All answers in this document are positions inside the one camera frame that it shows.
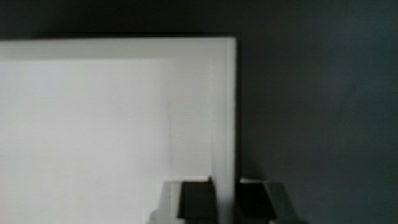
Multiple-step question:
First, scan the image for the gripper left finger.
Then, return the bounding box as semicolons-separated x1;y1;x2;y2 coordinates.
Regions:
148;177;215;224

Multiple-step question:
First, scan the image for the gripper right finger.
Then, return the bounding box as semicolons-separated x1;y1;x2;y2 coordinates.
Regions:
236;179;306;224

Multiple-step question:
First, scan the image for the white drawer cabinet frame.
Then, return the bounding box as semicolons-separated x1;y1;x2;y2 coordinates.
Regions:
0;38;236;224

